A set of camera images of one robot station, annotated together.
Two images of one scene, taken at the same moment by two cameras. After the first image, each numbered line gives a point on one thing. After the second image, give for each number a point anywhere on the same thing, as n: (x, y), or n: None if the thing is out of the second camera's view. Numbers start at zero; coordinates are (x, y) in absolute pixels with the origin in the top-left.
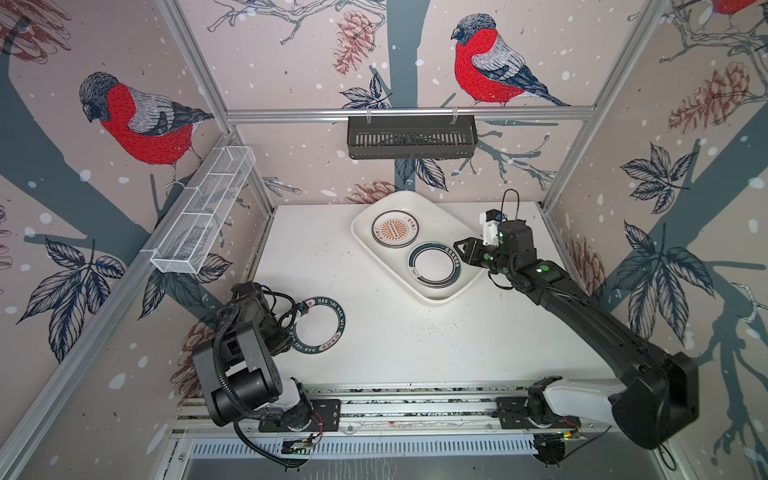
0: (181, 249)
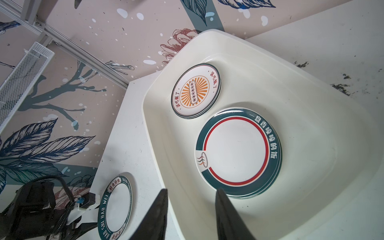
0: (21, 79)
